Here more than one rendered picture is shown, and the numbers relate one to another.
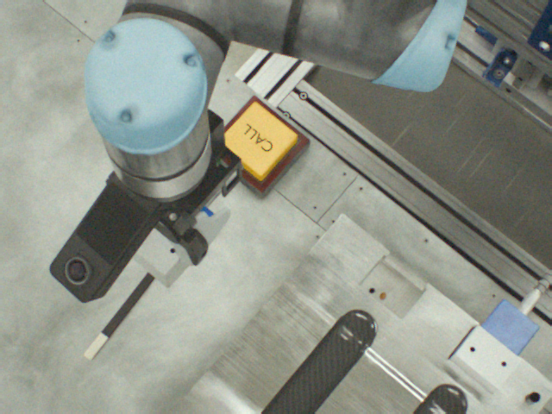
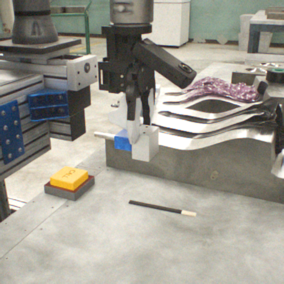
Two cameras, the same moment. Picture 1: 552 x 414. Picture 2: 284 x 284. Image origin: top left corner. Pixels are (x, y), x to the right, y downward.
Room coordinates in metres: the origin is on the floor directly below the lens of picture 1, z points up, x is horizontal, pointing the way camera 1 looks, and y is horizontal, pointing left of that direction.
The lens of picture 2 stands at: (0.39, 0.74, 1.22)
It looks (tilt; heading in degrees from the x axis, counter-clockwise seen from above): 24 degrees down; 258
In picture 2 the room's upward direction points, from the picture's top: straight up
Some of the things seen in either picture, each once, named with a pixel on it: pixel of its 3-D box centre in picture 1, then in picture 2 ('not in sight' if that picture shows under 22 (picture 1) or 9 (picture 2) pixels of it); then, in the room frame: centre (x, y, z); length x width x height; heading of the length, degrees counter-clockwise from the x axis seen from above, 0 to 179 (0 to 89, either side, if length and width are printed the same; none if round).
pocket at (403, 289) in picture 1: (392, 288); not in sight; (0.25, -0.12, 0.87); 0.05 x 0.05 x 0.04; 54
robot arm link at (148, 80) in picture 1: (150, 97); not in sight; (0.28, 0.09, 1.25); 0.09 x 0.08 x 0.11; 167
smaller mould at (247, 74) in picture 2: not in sight; (257, 78); (-0.42, -0.68, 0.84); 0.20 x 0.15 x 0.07; 144
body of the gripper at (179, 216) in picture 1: (172, 169); (128, 59); (0.28, 0.08, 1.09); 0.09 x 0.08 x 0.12; 144
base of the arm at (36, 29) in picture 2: not in sight; (34, 25); (0.48, -0.56, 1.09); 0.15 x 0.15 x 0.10
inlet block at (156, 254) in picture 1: (193, 213); (123, 138); (0.29, 0.08, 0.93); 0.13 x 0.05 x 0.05; 144
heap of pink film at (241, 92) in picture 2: not in sight; (219, 87); (-0.10, -0.36, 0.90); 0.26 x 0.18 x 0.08; 161
